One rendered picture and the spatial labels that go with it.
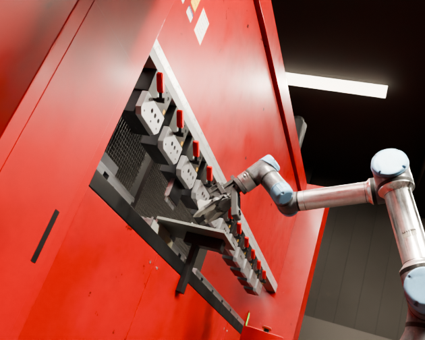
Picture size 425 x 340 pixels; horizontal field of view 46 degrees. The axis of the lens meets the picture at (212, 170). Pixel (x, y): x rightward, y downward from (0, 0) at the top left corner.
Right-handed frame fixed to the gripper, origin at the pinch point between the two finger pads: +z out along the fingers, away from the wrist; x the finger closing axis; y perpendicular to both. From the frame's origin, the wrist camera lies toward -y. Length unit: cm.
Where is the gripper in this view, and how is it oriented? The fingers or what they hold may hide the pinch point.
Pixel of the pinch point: (200, 220)
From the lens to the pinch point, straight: 184.9
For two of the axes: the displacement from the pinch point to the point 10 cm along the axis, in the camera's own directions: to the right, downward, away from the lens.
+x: -3.7, -5.2, -7.7
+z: -8.1, 5.9, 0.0
